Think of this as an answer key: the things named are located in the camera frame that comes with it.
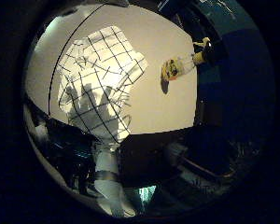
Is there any white cloth black grid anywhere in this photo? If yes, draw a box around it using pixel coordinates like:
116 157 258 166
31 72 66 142
56 25 149 145

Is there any blue panel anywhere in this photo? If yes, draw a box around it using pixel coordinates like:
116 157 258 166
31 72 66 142
195 0 275 132

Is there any clear spray bottle orange label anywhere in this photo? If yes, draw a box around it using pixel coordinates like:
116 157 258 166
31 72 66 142
160 36 214 82

